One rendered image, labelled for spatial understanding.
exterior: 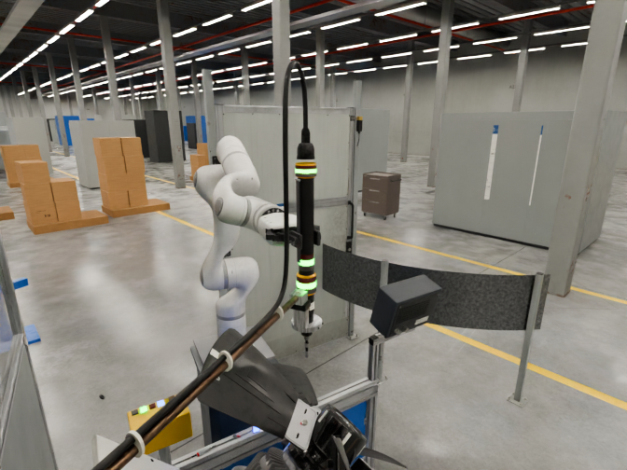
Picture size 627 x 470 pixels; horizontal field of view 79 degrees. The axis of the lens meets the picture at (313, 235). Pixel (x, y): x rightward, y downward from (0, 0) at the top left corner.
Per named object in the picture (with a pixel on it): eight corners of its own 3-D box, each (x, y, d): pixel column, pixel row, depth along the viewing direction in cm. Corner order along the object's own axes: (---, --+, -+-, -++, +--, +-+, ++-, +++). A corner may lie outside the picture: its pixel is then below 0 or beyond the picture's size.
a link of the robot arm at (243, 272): (214, 310, 161) (210, 256, 155) (256, 302, 169) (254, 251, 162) (218, 323, 151) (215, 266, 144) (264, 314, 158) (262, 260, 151)
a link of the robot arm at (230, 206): (205, 141, 111) (227, 200, 90) (255, 156, 120) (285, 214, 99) (195, 166, 115) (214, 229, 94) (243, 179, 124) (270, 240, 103)
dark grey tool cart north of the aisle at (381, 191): (388, 221, 755) (390, 176, 729) (360, 216, 801) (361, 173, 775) (400, 217, 788) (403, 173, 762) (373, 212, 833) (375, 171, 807)
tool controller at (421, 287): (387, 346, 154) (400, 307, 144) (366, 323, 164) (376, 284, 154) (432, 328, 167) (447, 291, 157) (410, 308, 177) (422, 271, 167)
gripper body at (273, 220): (290, 233, 98) (313, 244, 89) (253, 239, 93) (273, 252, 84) (289, 204, 96) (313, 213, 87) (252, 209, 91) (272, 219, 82)
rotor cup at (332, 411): (346, 504, 84) (383, 453, 86) (310, 485, 76) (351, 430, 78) (312, 456, 95) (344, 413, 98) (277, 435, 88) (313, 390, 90)
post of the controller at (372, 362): (371, 381, 158) (373, 339, 152) (367, 378, 160) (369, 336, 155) (377, 379, 159) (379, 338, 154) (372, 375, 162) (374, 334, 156)
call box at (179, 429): (136, 463, 107) (131, 434, 104) (131, 439, 115) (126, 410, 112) (193, 440, 115) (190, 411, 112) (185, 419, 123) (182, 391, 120)
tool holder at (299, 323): (311, 340, 81) (311, 297, 78) (282, 333, 84) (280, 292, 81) (327, 321, 89) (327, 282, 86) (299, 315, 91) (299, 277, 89)
